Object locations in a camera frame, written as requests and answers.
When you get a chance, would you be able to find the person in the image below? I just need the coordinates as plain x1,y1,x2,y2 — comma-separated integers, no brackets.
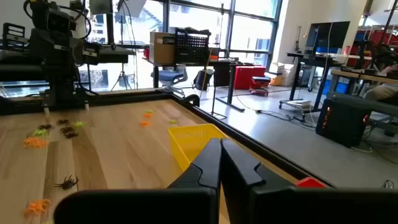
362,60,398,102

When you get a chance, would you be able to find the blue storage box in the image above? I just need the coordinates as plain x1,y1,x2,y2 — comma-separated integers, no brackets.
323,79,349,94

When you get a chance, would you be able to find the red cabinet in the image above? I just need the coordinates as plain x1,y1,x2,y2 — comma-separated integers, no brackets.
233,65,267,90

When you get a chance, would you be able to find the shelf with red bins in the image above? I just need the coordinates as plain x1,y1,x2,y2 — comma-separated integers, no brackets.
354,29,398,47

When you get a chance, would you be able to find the yellow plastic basket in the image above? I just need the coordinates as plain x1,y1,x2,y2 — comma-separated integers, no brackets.
167,123,229,172

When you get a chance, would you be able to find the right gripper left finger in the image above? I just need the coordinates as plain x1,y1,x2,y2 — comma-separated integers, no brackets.
53,138,222,224

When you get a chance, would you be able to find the black computer monitor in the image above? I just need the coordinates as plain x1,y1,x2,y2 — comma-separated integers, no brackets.
305,21,351,54

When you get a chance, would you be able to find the black standing desk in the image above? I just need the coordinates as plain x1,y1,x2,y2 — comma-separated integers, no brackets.
279,52,346,113

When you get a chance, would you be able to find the black computer case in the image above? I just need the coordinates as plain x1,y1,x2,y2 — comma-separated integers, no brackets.
315,98,374,149

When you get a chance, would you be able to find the black bag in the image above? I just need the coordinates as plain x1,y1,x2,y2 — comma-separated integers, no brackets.
193,68,215,91

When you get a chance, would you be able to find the grey camera tripod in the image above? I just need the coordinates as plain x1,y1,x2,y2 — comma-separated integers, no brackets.
110,62,133,91

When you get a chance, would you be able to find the white boxes stack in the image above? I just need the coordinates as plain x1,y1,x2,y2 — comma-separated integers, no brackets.
269,62,295,86

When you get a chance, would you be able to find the red plastic basket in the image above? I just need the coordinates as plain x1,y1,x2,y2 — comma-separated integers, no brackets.
295,176,327,189

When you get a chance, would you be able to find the black tripod stand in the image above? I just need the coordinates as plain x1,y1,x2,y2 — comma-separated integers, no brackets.
210,2,228,121

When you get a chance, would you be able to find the blue office chair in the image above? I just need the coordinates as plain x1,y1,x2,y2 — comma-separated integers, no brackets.
150,65,189,94

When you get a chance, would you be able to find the wooden desk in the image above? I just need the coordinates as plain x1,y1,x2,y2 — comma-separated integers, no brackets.
330,68,398,85

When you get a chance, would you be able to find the black plastic crate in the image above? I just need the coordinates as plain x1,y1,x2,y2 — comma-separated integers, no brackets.
174,27,211,65

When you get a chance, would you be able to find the dark grey desk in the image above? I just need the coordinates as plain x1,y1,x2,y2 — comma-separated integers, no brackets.
0,46,137,82

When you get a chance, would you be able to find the brown cardboard box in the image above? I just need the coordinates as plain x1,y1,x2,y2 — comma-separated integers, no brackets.
149,31,177,65

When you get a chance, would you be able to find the red step stool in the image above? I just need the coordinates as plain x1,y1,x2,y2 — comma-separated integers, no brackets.
249,76,271,97

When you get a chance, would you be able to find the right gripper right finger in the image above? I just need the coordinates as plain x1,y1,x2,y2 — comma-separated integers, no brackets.
220,138,398,224

